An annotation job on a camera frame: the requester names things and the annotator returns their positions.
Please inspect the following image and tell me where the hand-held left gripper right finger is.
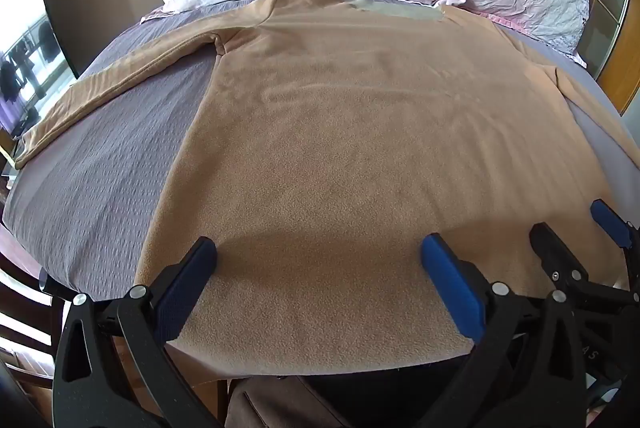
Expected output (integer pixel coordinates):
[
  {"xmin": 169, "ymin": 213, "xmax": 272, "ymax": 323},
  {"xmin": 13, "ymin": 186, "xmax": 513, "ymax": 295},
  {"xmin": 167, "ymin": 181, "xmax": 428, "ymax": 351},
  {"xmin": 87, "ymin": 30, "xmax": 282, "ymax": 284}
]
[{"xmin": 420, "ymin": 232, "xmax": 589, "ymax": 428}]

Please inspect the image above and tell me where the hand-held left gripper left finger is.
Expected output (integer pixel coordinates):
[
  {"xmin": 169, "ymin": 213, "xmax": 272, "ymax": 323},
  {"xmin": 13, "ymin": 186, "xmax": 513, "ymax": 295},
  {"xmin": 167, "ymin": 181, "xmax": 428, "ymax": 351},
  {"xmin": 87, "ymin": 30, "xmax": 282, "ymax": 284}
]
[{"xmin": 52, "ymin": 236, "xmax": 236, "ymax": 428}]

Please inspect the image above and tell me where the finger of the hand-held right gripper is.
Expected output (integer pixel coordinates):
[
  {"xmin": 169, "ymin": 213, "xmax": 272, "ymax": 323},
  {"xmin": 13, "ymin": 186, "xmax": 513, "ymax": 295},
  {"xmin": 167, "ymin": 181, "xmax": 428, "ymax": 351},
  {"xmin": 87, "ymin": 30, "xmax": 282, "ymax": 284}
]
[
  {"xmin": 589, "ymin": 199, "xmax": 640, "ymax": 250},
  {"xmin": 529, "ymin": 221, "xmax": 591, "ymax": 293}
]

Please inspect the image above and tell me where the tan fleece long-sleeved shirt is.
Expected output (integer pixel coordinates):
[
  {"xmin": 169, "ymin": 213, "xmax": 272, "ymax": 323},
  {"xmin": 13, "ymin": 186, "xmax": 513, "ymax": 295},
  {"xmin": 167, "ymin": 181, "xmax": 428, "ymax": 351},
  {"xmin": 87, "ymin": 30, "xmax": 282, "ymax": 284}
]
[{"xmin": 14, "ymin": 0, "xmax": 634, "ymax": 380}]

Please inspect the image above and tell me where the brown cloth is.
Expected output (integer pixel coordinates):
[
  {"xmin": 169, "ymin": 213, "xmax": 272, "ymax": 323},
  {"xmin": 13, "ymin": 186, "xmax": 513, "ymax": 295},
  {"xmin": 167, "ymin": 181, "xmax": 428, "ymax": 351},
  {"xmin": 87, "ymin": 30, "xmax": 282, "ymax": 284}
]
[{"xmin": 227, "ymin": 374, "xmax": 353, "ymax": 428}]

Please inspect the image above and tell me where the grey textured bedspread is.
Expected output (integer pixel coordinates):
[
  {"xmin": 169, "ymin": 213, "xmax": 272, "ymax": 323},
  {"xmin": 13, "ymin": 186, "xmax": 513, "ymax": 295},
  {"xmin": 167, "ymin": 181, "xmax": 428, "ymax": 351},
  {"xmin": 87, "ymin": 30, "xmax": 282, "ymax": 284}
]
[{"xmin": 2, "ymin": 0, "xmax": 632, "ymax": 305}]

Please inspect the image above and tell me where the dark wooden chair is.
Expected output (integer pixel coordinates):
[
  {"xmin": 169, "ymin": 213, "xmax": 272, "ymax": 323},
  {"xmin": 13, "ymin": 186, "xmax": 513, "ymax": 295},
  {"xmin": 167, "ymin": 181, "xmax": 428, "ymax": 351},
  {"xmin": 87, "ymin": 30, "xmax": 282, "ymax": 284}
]
[{"xmin": 0, "ymin": 243, "xmax": 68, "ymax": 391}]

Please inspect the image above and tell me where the wooden headboard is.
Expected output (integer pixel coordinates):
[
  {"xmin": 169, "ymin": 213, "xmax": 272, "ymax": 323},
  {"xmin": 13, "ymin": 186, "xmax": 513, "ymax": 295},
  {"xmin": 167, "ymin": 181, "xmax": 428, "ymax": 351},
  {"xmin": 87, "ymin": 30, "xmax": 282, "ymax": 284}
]
[{"xmin": 579, "ymin": 0, "xmax": 640, "ymax": 116}]

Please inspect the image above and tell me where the black framed window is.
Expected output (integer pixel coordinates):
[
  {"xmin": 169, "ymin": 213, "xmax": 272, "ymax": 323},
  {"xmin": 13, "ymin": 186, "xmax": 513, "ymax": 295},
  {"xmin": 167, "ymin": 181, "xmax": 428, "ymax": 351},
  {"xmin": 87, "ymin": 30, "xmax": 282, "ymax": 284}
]
[{"xmin": 0, "ymin": 0, "xmax": 83, "ymax": 144}]

